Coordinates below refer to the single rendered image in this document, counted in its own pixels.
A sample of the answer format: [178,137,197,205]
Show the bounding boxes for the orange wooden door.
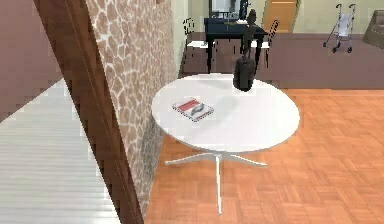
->
[261,0,302,34]

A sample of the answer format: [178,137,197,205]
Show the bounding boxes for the white round pedestal table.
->
[151,73,301,215]

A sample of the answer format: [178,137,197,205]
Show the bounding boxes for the dark blue desk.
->
[203,17,269,75]

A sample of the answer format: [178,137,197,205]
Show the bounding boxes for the grey folding stroller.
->
[322,3,357,54]

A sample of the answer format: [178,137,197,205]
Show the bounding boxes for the black computer monitor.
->
[208,0,252,21]

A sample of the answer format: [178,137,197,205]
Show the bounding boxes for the red and white book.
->
[171,97,215,123]

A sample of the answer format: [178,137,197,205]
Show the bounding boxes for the dark brown statue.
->
[232,8,258,93]

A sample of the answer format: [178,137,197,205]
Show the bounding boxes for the brown wooden door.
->
[32,0,146,224]

